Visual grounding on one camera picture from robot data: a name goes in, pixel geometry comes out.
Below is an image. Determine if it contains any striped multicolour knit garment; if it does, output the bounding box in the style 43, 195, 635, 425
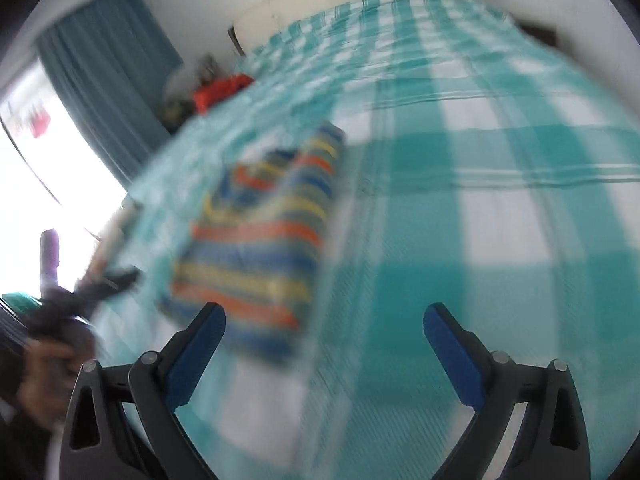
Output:
158, 122, 346, 361

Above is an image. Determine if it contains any left hand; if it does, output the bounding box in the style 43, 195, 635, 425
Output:
17, 335, 96, 431

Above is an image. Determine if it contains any grey striped pillow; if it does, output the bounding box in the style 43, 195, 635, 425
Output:
157, 53, 226, 134

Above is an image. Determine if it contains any blue curtain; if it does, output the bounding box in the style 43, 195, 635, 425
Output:
36, 0, 182, 186

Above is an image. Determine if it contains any orange red cloth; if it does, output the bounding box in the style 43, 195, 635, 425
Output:
192, 74, 254, 115

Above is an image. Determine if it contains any teal white plaid bedspread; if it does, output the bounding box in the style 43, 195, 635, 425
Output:
98, 0, 639, 479

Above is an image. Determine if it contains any dark wooden nightstand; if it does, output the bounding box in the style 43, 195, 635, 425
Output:
516, 22, 559, 49

